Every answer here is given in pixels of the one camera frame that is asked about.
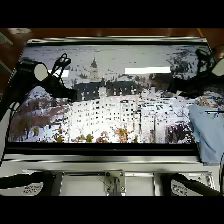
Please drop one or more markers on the light blue shirt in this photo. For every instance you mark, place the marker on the light blue shirt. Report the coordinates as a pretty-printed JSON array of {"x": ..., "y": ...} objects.
[{"x": 210, "y": 133}]

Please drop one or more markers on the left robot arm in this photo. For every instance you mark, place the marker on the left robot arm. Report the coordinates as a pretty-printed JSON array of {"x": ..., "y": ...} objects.
[{"x": 28, "y": 78}]

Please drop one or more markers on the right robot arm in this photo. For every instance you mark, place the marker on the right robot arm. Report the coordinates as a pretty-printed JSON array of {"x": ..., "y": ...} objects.
[{"x": 196, "y": 88}]

